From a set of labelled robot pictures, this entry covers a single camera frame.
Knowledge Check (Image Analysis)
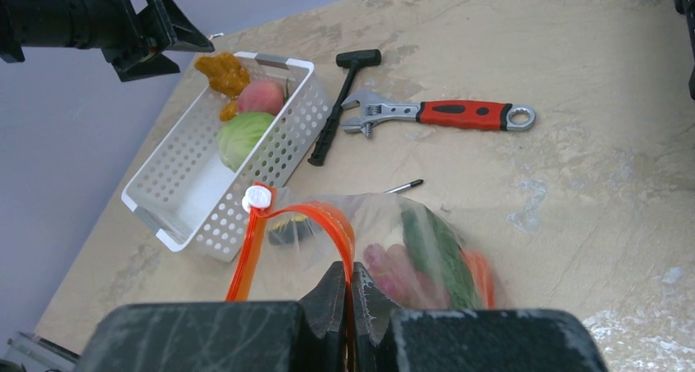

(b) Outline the orange toy carrot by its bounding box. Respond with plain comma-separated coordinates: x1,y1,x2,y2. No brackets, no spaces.
461,251,495,309

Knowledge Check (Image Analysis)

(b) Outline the red handled adjustable wrench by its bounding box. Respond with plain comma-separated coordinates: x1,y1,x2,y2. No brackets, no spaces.
341,89,536,138

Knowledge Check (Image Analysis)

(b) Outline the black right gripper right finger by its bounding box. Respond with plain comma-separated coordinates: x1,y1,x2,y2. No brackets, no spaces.
351,262,608,371

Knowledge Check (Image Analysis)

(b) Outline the green toy cucumber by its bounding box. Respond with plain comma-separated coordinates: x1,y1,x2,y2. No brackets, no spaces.
401,206,484,309

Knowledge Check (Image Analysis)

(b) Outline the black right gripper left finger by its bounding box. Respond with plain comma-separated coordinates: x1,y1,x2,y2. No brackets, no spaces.
75,261,347,371

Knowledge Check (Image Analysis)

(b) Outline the pink toy peach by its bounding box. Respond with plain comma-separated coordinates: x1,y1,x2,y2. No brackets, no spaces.
237,80,286,116

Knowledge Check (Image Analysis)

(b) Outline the black hammer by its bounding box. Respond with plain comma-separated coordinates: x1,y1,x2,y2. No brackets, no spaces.
307,49,383,168

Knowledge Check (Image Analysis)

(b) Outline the green toy cabbage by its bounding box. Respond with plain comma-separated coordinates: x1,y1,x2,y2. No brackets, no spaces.
216,112,275,171

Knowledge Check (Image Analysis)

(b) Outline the white plastic basket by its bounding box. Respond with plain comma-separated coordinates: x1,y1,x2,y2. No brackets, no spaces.
121,52,332,262

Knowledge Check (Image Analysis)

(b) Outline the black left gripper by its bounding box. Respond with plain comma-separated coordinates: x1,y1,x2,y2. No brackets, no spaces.
1,0,215,83

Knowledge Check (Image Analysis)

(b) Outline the purple toy grape bunch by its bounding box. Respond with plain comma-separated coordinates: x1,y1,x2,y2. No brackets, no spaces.
363,243,451,310

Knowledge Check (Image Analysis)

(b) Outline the clear zip top bag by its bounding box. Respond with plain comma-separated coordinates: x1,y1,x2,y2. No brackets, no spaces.
225,184,506,311

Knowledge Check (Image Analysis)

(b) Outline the yellow black screwdriver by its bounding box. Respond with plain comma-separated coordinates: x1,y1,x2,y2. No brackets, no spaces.
266,179,425,247

